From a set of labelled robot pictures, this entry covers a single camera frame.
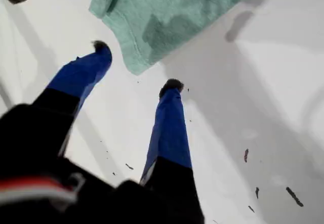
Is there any pale green T-shirt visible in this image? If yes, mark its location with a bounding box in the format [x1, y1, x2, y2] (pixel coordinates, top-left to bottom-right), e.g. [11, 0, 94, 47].
[88, 0, 265, 76]

